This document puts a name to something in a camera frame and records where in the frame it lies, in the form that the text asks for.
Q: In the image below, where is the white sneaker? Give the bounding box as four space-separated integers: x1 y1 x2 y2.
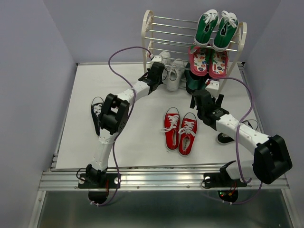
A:
157 51 171 70
166 59 185 92

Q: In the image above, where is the black sneaker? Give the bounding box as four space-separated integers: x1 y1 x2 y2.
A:
91 96 104 136
216 119 259 145

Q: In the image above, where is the red sneaker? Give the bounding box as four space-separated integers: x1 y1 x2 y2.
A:
161 107 180 151
178 113 198 156

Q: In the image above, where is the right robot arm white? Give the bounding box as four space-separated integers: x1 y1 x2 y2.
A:
190 90 293 188

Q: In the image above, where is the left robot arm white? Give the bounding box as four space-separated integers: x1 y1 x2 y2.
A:
78 62 164 189

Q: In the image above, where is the cream metal shoe rack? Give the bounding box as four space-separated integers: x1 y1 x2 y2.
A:
141 10 247 87

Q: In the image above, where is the pink patterned slipper right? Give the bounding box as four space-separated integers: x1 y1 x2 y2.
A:
208 50 229 78

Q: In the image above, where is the pink patterned slipper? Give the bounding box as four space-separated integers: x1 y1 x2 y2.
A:
188 46 208 76
208 50 229 78

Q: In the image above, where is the pink patterned slipper left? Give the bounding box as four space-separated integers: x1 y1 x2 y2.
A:
188 46 208 76

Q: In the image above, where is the green sneaker left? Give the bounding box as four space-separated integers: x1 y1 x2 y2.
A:
194 9 219 47

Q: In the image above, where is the green sneaker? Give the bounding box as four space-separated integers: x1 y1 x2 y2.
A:
212 10 239 52
194 9 219 47

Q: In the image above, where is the green sneaker right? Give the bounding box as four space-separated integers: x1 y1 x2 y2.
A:
212 10 239 52

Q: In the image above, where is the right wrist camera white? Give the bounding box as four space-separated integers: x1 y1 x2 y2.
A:
205 80 220 98

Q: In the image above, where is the aluminium mounting rail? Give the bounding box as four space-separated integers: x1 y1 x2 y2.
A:
39 161 292 192

